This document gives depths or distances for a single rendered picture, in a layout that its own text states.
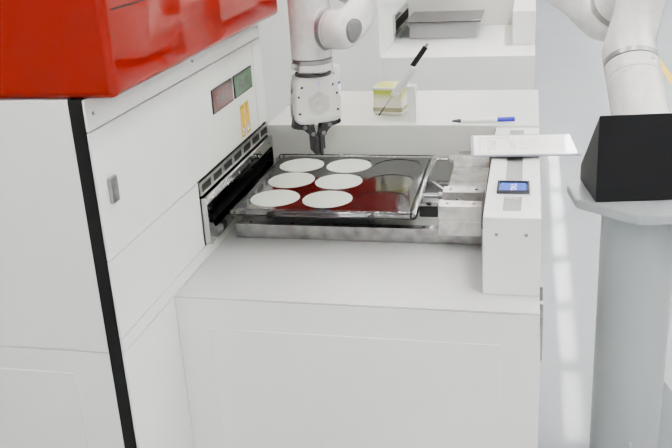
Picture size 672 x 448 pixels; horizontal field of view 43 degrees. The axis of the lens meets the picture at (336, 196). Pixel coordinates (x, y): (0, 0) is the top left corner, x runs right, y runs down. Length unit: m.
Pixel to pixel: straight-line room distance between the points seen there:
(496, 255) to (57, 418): 0.76
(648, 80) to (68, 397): 1.32
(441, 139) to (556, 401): 1.06
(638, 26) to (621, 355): 0.74
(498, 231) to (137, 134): 0.60
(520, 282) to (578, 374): 1.41
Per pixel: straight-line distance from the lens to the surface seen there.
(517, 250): 1.42
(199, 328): 1.54
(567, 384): 2.78
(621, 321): 2.02
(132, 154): 1.36
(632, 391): 2.11
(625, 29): 2.01
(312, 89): 1.75
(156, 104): 1.44
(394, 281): 1.51
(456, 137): 1.94
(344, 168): 1.86
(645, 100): 1.92
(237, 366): 1.55
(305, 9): 1.71
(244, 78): 1.85
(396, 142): 1.95
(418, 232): 1.65
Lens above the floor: 1.47
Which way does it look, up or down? 20 degrees down
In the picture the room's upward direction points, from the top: 3 degrees counter-clockwise
